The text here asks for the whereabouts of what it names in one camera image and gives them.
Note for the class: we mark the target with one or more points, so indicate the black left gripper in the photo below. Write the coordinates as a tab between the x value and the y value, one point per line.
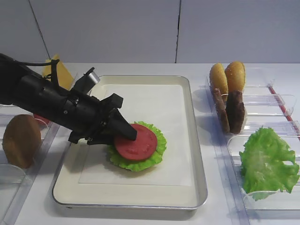
88	118

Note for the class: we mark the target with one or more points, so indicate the red tomato slice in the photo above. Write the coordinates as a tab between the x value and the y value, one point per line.
41	120
141	149

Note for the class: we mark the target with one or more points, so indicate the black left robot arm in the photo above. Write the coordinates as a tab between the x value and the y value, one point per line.
23	87

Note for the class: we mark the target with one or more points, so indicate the green lettuce leaf on tray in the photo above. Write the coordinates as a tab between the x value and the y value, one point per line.
137	166

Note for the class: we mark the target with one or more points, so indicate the yellow cheese slice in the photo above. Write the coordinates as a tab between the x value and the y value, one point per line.
65	78

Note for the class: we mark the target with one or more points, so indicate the red tomato slice in rack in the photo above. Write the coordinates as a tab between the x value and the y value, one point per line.
41	120

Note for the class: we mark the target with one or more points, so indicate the brown bread slice in left rack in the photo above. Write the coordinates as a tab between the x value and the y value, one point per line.
21	140

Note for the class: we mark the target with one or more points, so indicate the brown meat patty left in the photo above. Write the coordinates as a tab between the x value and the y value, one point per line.
221	112

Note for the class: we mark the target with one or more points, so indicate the brown meat patty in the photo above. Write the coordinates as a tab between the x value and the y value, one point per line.
235	111
221	112

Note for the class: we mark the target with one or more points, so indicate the brown meat patty right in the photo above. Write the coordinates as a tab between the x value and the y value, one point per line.
235	111

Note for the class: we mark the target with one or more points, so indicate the green lettuce leaf in rack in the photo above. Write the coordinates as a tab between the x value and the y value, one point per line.
268	164

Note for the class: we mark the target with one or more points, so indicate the white metal tray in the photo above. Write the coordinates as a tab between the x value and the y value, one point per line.
87	176

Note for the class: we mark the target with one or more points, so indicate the clear acrylic left food rack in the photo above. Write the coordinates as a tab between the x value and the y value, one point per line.
15	182

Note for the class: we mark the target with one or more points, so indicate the clear acrylic food rack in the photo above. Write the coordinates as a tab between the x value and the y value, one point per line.
15	182
271	99

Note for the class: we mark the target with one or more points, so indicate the golden bun left in rack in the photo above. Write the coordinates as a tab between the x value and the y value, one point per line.
218	79

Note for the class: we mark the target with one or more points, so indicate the golden bun in rack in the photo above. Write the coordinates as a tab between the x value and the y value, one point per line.
236	76
218	79

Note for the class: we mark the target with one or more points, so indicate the golden bun right in rack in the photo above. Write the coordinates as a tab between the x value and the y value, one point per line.
236	76

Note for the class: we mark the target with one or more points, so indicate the clear acrylic right food rack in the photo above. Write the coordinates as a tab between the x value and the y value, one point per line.
271	99

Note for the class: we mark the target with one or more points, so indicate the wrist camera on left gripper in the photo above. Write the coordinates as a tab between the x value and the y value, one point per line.
87	81

